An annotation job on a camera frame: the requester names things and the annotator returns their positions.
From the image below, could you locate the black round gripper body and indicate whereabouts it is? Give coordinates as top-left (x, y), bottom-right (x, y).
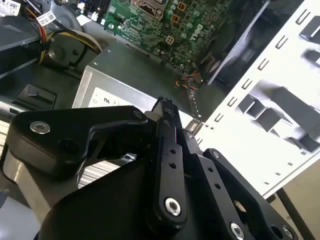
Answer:
top-left (37, 158), bottom-right (226, 240)

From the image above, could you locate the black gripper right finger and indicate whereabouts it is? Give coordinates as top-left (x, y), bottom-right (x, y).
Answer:
top-left (166, 98), bottom-right (300, 240)

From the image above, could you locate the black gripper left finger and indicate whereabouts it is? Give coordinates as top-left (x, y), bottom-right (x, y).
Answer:
top-left (11, 97), bottom-right (189, 229)

